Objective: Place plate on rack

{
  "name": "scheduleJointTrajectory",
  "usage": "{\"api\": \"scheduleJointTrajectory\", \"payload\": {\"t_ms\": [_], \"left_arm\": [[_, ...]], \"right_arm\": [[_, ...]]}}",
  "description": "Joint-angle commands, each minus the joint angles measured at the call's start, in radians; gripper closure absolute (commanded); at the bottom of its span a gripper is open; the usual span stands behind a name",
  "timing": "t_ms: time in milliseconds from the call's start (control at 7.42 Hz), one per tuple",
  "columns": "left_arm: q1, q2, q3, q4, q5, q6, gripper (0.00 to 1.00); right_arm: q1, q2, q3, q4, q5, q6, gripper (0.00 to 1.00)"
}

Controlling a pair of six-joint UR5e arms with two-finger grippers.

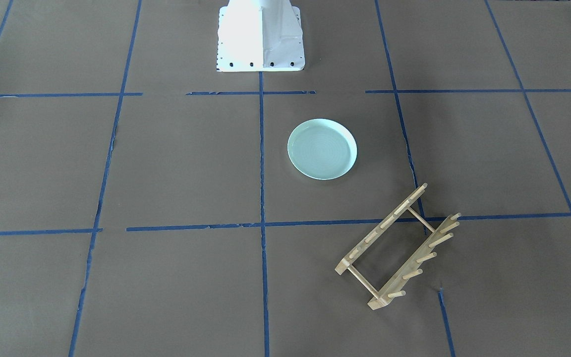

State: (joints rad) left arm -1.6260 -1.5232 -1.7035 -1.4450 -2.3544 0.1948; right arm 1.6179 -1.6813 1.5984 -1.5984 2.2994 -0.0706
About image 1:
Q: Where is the light green round plate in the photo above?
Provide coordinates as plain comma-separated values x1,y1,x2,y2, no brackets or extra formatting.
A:
287,118,358,180

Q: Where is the wooden dish rack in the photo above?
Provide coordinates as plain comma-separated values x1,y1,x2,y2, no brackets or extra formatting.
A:
335,183,461,310

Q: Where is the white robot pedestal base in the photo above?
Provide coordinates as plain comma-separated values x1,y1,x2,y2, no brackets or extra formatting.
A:
216,0,306,72

